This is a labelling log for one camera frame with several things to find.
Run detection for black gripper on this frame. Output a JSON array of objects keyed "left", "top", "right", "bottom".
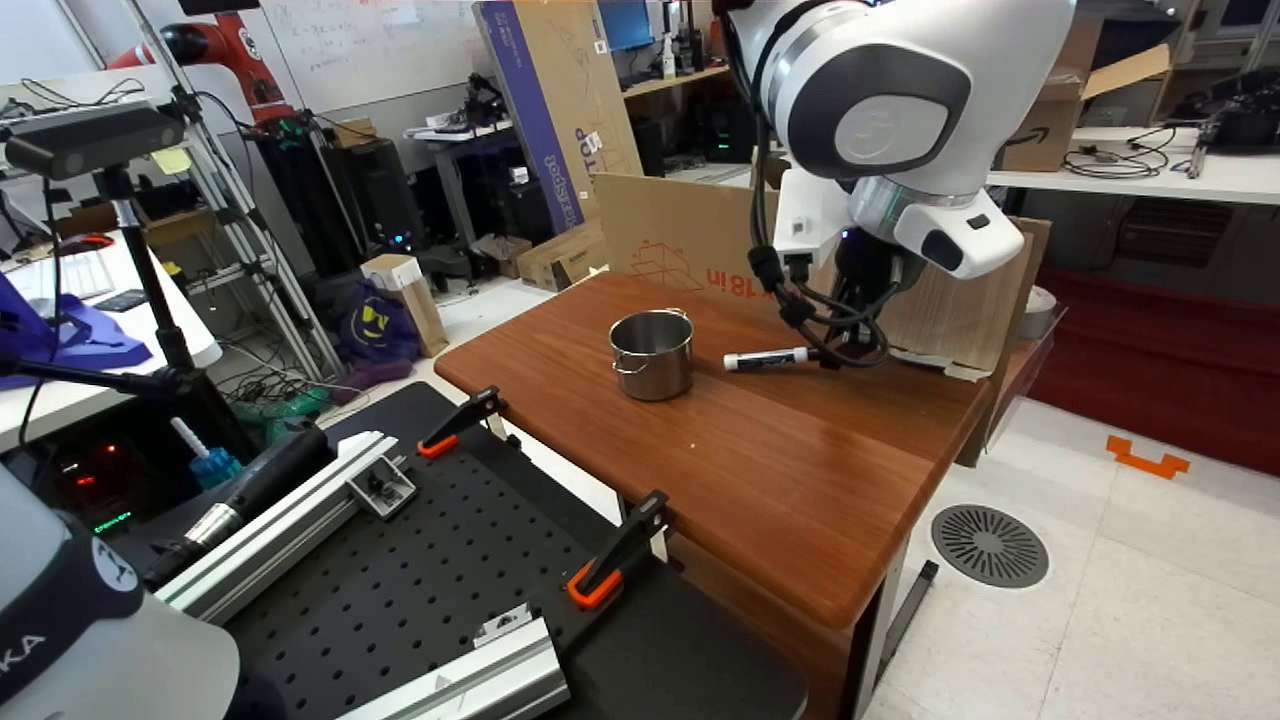
[{"left": 802, "top": 221, "right": 933, "bottom": 373}]

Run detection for black Expo marker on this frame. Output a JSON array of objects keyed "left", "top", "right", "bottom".
[{"left": 721, "top": 346, "right": 818, "bottom": 378}]

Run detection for white and navy robot base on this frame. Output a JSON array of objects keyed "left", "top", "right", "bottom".
[{"left": 0, "top": 461, "right": 248, "bottom": 720}]

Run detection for small steel pot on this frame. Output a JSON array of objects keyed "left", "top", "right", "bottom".
[{"left": 605, "top": 304, "right": 699, "bottom": 408}]

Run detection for large cardboard sheet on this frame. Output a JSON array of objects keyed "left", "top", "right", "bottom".
[{"left": 583, "top": 172, "right": 1054, "bottom": 385}]

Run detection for round metal floor drain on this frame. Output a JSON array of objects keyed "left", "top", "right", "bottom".
[{"left": 929, "top": 502, "right": 1054, "bottom": 591}]

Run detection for black stick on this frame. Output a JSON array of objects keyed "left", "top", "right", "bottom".
[{"left": 870, "top": 556, "right": 943, "bottom": 674}]

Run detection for flat cardboard piece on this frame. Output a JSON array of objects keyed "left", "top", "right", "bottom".
[{"left": 512, "top": 216, "right": 610, "bottom": 296}]

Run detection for wooden shelf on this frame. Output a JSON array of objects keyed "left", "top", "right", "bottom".
[{"left": 617, "top": 58, "right": 751, "bottom": 175}]

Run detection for open cardboard box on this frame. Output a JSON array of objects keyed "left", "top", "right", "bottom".
[{"left": 993, "top": 37, "right": 1175, "bottom": 175}]

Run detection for red floor carpet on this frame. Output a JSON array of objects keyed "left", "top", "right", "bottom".
[{"left": 1022, "top": 274, "right": 1280, "bottom": 481}]

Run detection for tall cardboard box purple side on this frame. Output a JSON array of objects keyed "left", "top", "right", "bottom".
[{"left": 470, "top": 0, "right": 646, "bottom": 239}]

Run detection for white desk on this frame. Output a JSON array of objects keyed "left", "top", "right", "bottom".
[{"left": 985, "top": 125, "right": 1280, "bottom": 214}]

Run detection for black cart with clutter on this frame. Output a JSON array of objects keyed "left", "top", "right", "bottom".
[{"left": 402, "top": 73, "right": 527, "bottom": 284}]

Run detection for small cardboard box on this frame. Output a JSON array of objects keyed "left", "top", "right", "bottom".
[{"left": 355, "top": 251, "right": 451, "bottom": 362}]

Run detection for black device on desk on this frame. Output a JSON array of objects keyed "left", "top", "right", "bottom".
[{"left": 1192, "top": 66, "right": 1280, "bottom": 160}]

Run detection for purple bag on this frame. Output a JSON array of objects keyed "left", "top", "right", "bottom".
[{"left": 317, "top": 274, "right": 428, "bottom": 373}]

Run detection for black perforated breadboard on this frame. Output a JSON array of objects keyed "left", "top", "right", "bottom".
[{"left": 216, "top": 378, "right": 811, "bottom": 720}]

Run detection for white whiteboard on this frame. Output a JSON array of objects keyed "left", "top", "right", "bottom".
[{"left": 256, "top": 0, "right": 496, "bottom": 120}]

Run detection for green object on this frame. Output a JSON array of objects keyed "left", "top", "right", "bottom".
[{"left": 230, "top": 385, "right": 332, "bottom": 447}]

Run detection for black cylindrical tube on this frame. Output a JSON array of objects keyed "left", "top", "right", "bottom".
[{"left": 130, "top": 419, "right": 341, "bottom": 591}]

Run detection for red machine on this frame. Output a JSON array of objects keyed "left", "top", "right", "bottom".
[{"left": 112, "top": 6, "right": 290, "bottom": 120}]

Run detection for black control box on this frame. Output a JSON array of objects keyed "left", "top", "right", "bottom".
[{"left": 3, "top": 397, "right": 184, "bottom": 538}]

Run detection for blue cloth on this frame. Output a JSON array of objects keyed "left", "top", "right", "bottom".
[{"left": 0, "top": 274, "right": 155, "bottom": 393}]

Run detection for white side table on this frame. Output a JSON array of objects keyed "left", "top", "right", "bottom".
[{"left": 0, "top": 223, "right": 228, "bottom": 456}]

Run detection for black cable bundle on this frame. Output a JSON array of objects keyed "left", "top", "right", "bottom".
[{"left": 739, "top": 76, "right": 891, "bottom": 378}]

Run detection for black clamp with orange handle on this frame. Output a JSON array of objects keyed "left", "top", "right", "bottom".
[
  {"left": 413, "top": 385, "right": 512, "bottom": 463},
  {"left": 565, "top": 487, "right": 680, "bottom": 618}
]

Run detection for coiled cables on desk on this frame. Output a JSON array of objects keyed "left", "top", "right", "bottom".
[{"left": 1064, "top": 131, "right": 1181, "bottom": 183}]

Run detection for short aluminium extrusion rail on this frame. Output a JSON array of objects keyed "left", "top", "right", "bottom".
[{"left": 334, "top": 606, "right": 574, "bottom": 720}]

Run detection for long aluminium extrusion rail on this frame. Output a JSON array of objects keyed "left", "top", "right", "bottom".
[{"left": 152, "top": 427, "right": 421, "bottom": 627}]

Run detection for blue handled tool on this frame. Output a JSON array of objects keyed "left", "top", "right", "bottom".
[{"left": 169, "top": 411, "right": 252, "bottom": 494}]

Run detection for black camera stand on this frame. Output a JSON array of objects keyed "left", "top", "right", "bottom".
[{"left": 93, "top": 165, "right": 256, "bottom": 446}]

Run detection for black stereo camera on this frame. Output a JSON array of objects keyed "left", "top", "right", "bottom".
[{"left": 0, "top": 100, "right": 192, "bottom": 182}]

